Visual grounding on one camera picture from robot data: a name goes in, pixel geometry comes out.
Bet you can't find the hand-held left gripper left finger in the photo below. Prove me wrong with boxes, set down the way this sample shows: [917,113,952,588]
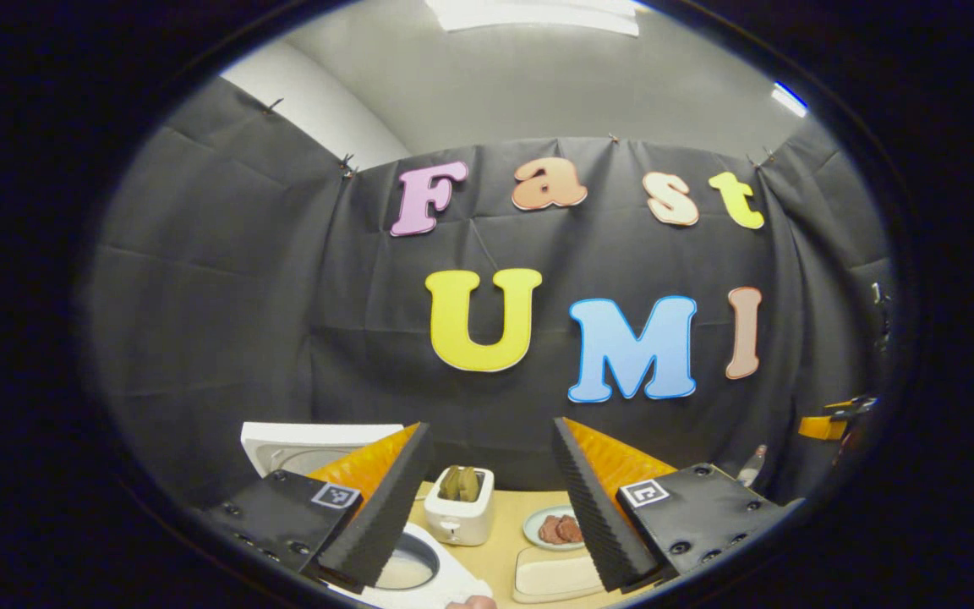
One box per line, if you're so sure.
[202,423,435,595]

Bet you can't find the black backdrop cloth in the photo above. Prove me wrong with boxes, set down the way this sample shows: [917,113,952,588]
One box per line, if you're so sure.
[85,76,898,508]

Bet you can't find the toast slices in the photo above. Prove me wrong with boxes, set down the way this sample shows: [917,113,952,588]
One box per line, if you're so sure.
[439,465,481,502]

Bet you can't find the white rice cooker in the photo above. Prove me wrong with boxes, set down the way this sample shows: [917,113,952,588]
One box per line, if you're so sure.
[240,422,496,609]

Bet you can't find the large ceiling light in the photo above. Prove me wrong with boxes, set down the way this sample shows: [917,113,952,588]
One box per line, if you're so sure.
[424,0,641,37]

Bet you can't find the pale green round plate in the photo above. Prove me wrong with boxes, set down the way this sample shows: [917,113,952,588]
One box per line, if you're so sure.
[523,506,587,551]

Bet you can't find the red meat slices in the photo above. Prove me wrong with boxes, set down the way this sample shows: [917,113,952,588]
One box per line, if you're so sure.
[538,514,584,545]

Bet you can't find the white toaster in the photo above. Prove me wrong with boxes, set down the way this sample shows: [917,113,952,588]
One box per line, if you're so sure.
[424,467,495,547]

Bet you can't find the clear water bottle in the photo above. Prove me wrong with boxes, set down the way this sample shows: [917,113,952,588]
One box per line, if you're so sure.
[739,445,768,489]

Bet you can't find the small ceiling light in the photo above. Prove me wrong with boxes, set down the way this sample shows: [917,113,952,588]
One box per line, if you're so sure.
[771,81,810,118]

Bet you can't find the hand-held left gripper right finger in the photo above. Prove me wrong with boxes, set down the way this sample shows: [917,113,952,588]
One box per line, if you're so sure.
[552,418,792,593]

